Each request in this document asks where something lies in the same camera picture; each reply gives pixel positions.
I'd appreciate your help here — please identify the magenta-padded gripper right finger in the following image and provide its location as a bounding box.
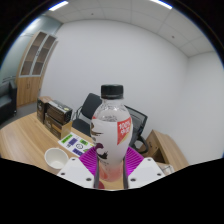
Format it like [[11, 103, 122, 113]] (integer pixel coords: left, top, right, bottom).
[[123, 146, 166, 190]]

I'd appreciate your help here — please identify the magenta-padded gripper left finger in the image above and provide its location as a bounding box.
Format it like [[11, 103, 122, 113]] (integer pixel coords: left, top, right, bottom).
[[56, 146, 100, 190]]

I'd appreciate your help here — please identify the clear drink bottle black cap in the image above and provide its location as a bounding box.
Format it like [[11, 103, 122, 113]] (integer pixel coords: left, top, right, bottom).
[[90, 84, 134, 184]]

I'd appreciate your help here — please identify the white patterned paper cup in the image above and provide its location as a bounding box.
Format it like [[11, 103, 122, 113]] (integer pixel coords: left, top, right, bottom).
[[44, 147, 70, 170]]

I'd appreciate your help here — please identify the green and purple printed sheet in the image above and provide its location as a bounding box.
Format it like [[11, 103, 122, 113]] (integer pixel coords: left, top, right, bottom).
[[58, 131, 95, 158]]

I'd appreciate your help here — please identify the wooden side desk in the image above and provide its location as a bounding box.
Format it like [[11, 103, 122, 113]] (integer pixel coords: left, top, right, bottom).
[[141, 129, 190, 173]]

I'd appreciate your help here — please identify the black ribbed box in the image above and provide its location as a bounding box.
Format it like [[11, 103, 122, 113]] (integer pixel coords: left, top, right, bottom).
[[45, 100, 74, 126]]

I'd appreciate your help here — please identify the black office chair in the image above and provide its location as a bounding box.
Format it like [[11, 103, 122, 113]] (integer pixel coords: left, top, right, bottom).
[[71, 92, 103, 138]]

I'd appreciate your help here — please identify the tall dark brown box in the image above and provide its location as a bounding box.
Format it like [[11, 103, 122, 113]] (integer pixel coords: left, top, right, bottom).
[[36, 95, 53, 124]]

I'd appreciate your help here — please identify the black armchair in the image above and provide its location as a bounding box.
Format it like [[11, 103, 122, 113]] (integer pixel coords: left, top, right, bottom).
[[0, 79, 18, 126]]

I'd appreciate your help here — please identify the wooden cabinet shelf unit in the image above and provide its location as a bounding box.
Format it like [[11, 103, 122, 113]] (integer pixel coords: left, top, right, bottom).
[[15, 29, 59, 108]]

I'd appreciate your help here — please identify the long ceiling light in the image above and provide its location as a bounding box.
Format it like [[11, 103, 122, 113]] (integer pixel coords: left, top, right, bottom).
[[48, 0, 70, 12], [149, 0, 173, 10]]

